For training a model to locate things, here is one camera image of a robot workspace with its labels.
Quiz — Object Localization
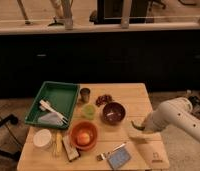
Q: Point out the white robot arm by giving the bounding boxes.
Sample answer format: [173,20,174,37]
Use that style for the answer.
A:
[143,97,200,143]

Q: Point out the purple bowl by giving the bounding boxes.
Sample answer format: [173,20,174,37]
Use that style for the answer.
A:
[101,102,126,125]

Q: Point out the orange bowl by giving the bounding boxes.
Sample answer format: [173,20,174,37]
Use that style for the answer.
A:
[69,121,98,151]

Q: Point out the blue sponge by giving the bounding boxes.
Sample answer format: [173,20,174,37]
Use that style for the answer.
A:
[107,147,131,170]

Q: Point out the brown grape bunch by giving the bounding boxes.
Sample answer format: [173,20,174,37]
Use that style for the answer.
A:
[95,94,113,106]

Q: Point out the metal fork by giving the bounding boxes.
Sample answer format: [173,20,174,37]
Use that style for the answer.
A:
[96,142,127,161]

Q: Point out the green plastic cup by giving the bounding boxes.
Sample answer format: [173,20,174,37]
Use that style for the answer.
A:
[82,104,95,120]

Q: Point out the orange fruit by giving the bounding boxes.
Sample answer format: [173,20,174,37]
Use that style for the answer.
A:
[76,132,90,146]

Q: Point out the metal cup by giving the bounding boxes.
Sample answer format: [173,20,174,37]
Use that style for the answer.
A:
[80,88,90,103]

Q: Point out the white plastic fork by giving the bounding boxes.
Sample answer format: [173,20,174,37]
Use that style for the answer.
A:
[39,100,68,124]

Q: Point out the clear plastic bag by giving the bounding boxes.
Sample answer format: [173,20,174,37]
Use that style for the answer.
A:
[38,112,63,126]

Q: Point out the green plastic tray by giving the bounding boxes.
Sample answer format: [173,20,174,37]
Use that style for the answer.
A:
[25,81,80,129]

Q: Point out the black chair base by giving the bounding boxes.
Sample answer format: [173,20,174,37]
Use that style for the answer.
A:
[0,108,23,162]

